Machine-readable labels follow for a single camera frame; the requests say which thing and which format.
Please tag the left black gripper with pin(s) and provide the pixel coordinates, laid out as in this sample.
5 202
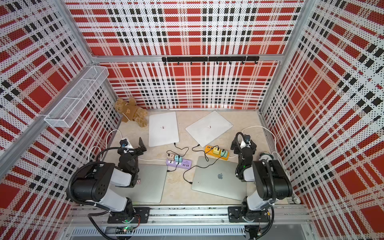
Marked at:
141 145

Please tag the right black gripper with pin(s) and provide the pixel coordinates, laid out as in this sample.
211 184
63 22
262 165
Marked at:
237 146

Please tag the green charger adapter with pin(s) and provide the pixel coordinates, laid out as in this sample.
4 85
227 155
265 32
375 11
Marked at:
224 153

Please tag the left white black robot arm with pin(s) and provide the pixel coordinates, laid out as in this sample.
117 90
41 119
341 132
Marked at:
93 184

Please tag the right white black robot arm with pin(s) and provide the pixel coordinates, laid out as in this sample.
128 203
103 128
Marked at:
272 182

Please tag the white laptop back left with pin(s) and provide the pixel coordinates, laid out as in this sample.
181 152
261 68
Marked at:
163 129

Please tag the white laptop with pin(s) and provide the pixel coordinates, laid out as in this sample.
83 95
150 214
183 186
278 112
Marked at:
208 128
163 129

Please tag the yellow charger adapter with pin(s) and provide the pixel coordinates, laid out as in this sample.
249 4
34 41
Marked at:
216 150

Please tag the pink charger adapter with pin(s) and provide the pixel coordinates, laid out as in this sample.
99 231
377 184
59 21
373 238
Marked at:
171 157

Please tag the teal charger on purple strip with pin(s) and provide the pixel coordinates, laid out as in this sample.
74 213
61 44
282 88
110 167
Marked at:
178 158

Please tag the silver apple laptop front right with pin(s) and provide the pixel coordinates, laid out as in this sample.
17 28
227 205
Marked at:
217 177

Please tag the silver laptop front left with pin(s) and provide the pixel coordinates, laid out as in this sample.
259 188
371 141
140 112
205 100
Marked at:
150 189

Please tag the white laptop back right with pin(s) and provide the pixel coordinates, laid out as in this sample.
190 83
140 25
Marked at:
208 128

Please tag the teal alarm clock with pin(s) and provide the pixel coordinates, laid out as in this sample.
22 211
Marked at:
266 156

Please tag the orange power strip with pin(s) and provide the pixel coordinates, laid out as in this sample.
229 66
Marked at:
208 151

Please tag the brown teddy bear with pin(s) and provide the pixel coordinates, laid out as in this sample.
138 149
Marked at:
131 111

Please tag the purple power strip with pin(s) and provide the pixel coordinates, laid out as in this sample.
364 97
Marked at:
185 164

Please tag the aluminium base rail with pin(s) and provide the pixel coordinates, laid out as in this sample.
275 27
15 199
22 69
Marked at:
290 222

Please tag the white wire mesh shelf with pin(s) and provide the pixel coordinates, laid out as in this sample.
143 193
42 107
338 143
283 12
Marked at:
68 109

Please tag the black hook rail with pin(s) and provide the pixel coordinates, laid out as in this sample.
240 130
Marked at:
210 59

